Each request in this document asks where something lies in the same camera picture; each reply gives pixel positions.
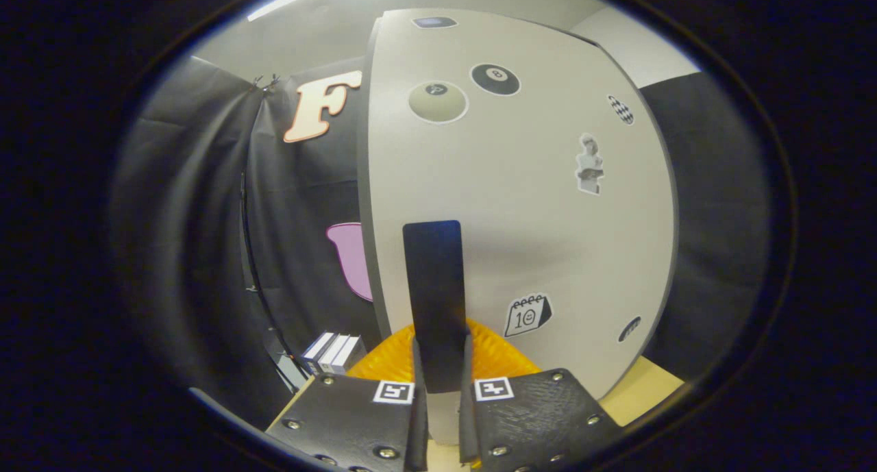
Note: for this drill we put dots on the black backdrop cloth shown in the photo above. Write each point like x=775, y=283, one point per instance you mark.
x=185, y=239

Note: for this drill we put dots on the dark blue book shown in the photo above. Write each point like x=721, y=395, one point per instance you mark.
x=318, y=347

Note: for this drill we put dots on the white spine book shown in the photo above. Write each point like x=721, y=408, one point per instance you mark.
x=334, y=352

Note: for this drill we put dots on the white cabinet door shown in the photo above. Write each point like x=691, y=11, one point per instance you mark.
x=534, y=239

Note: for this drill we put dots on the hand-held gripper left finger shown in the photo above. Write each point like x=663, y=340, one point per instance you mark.
x=342, y=417

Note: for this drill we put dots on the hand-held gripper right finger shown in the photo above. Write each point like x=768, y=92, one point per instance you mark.
x=534, y=417

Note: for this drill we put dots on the grey cabinet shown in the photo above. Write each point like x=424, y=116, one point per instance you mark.
x=363, y=184

